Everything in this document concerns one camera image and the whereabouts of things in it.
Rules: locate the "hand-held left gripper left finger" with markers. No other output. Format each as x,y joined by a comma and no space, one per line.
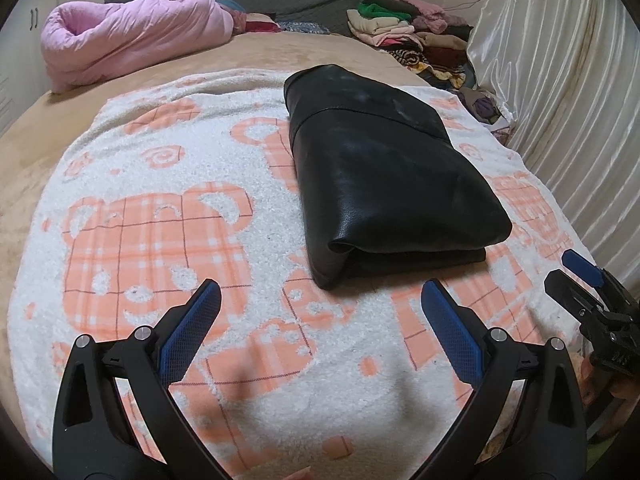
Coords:
192,327

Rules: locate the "white orange bear print blanket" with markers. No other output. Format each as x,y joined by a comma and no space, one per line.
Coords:
175,260

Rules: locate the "white satin curtain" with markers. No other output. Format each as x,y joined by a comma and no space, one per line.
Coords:
560,85

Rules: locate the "pile of folded clothes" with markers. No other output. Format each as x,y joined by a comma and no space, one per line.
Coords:
415,45

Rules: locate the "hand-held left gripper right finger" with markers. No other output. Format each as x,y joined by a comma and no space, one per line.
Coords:
450,330

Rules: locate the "tan plush bed sheet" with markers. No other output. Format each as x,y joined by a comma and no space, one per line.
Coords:
40,150

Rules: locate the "folded colourful cloths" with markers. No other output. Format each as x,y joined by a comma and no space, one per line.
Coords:
260,22

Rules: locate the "black leather jacket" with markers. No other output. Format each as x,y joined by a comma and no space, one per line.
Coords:
390,185

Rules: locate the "white wardrobe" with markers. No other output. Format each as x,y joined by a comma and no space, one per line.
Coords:
17,60

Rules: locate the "pink quilt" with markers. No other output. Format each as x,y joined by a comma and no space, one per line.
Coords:
130,30

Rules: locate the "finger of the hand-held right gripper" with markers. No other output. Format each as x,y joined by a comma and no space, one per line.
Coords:
567,290
581,266

